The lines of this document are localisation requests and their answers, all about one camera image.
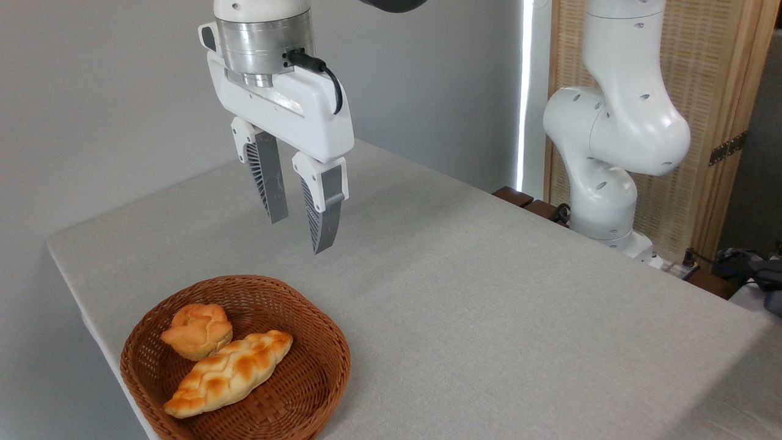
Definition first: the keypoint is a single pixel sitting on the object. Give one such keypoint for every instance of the round golden bread roll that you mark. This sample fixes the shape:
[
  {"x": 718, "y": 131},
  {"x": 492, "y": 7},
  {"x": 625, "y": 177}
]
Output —
[{"x": 195, "y": 333}]

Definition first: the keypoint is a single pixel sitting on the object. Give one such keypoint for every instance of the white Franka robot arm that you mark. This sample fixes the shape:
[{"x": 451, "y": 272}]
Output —
[{"x": 623, "y": 122}]

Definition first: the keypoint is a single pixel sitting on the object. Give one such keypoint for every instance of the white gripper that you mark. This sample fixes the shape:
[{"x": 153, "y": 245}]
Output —
[{"x": 305, "y": 116}]

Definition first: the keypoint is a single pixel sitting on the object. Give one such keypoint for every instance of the dark grey device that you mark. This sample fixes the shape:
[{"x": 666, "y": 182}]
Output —
[{"x": 771, "y": 287}]

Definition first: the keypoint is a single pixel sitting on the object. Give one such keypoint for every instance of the silver metal wrist adapter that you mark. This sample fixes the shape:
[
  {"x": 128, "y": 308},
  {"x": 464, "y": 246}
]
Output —
[{"x": 256, "y": 43}]

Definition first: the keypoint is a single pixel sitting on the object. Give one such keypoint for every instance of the dark metal screen hinge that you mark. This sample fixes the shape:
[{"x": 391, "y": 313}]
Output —
[{"x": 727, "y": 148}]

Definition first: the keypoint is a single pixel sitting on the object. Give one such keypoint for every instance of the grey tablecloth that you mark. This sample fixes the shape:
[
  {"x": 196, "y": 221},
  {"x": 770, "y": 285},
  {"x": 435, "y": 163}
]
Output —
[{"x": 489, "y": 305}]

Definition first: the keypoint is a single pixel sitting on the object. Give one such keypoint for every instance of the white power strip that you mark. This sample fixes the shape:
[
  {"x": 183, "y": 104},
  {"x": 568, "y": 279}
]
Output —
[{"x": 675, "y": 267}]

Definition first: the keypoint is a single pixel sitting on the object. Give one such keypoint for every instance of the long braided bread loaf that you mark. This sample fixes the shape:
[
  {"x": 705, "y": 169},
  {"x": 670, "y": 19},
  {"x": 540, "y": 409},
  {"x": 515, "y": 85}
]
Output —
[{"x": 232, "y": 373}]

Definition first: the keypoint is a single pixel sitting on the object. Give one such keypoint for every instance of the brown wicker basket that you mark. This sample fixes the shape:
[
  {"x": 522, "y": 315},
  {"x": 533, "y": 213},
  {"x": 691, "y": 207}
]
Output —
[{"x": 299, "y": 391}]

